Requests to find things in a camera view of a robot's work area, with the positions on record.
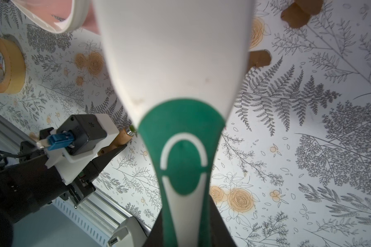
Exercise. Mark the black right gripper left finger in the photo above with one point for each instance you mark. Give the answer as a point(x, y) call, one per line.
point(155, 238)

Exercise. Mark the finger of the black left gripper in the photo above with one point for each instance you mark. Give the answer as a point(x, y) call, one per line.
point(103, 160)

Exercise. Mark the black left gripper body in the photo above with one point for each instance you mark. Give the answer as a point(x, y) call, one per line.
point(63, 163)

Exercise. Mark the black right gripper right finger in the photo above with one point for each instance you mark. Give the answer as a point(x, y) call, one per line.
point(220, 235)

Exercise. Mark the green hand rake wooden handle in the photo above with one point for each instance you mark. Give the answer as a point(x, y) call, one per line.
point(124, 136)

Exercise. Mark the white green hand brush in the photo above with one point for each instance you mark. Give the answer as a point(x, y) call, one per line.
point(177, 67)

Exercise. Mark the pink plastic bucket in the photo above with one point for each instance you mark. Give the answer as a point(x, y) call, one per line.
point(60, 16)

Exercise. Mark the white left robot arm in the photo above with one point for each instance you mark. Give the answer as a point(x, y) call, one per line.
point(28, 186)

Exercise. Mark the brown soil clump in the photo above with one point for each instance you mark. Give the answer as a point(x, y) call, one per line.
point(300, 12)
point(258, 59)

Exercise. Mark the orange tape roll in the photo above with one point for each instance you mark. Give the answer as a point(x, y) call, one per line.
point(12, 68)

